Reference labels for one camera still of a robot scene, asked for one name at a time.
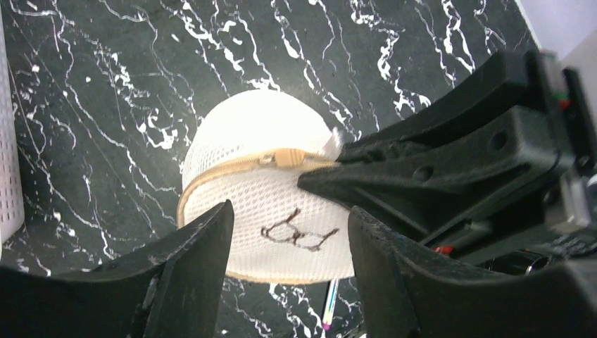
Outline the white mesh laundry bag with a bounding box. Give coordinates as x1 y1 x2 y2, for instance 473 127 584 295
176 89 354 284

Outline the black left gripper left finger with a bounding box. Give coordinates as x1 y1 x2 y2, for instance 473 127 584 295
1 201 234 337

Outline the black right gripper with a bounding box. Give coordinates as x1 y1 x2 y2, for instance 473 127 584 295
298 52 596 275

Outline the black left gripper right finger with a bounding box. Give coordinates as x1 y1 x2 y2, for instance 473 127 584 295
348 207 596 337

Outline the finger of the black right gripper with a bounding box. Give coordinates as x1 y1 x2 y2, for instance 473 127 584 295
339 51 537 161

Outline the pink pen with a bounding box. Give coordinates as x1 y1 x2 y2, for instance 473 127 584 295
322 279 339 331

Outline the white plastic basket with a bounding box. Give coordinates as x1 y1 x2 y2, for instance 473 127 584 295
1 26 25 244

